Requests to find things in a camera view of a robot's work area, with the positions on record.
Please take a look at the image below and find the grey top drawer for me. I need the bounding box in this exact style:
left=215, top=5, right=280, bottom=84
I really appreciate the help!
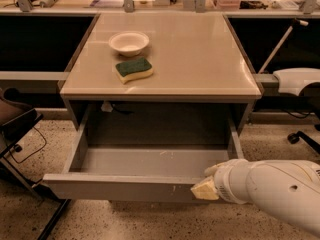
left=44, top=103, right=242, bottom=203

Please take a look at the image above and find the black floor cable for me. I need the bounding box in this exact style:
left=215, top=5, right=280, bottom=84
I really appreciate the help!
left=6, top=126, right=51, bottom=185

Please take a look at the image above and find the white bowl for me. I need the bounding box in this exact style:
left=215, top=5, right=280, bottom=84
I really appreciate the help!
left=108, top=31, right=150, bottom=57

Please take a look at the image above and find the white chair armrest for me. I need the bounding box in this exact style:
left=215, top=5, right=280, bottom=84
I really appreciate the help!
left=273, top=68, right=320, bottom=96

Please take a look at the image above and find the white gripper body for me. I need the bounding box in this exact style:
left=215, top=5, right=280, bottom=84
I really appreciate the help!
left=214, top=159, right=252, bottom=204

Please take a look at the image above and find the black chair left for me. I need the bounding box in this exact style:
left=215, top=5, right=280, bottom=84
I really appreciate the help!
left=0, top=87, right=73, bottom=240

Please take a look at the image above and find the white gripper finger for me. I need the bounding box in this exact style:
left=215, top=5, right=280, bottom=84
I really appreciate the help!
left=204, top=161, right=231, bottom=177

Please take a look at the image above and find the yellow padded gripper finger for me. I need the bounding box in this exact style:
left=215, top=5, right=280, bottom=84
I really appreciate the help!
left=191, top=176, right=219, bottom=201

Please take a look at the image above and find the grey drawer cabinet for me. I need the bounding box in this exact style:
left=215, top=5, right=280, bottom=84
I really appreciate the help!
left=57, top=11, right=264, bottom=132

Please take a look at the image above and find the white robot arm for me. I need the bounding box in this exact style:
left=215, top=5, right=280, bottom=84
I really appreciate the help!
left=191, top=159, right=320, bottom=237

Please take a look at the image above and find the green yellow sponge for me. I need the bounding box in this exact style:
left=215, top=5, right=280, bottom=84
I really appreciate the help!
left=116, top=57, right=153, bottom=84

